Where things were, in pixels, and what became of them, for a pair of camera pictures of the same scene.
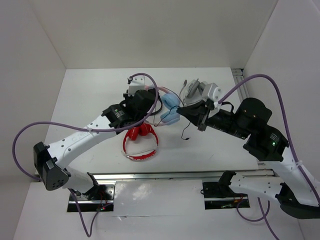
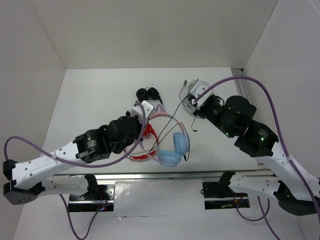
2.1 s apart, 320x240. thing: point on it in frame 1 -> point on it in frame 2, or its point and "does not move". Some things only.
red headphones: x=143 y=129 does not move
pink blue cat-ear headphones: x=170 y=102 -> x=169 y=158
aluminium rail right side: x=238 y=75 does not move
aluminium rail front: x=200 y=175 does not move
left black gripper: x=127 y=97 -> x=139 y=124
